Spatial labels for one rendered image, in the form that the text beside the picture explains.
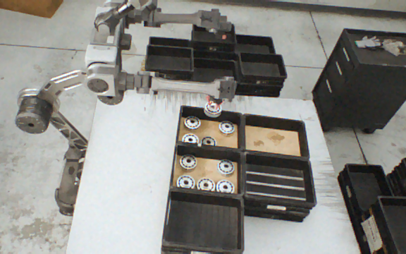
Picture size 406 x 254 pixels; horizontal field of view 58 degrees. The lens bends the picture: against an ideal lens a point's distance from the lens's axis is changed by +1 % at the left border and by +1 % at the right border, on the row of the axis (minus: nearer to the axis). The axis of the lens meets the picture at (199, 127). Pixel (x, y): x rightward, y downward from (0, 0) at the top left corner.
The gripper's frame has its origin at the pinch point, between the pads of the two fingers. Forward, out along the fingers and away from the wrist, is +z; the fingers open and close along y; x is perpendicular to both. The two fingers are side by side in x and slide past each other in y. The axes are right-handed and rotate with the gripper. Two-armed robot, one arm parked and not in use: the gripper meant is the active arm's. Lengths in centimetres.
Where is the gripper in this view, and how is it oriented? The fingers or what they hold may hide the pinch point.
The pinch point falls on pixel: (213, 106)
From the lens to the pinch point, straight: 218.7
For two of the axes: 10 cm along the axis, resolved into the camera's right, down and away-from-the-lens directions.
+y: -7.5, -5.6, 3.6
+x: -6.5, 5.1, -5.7
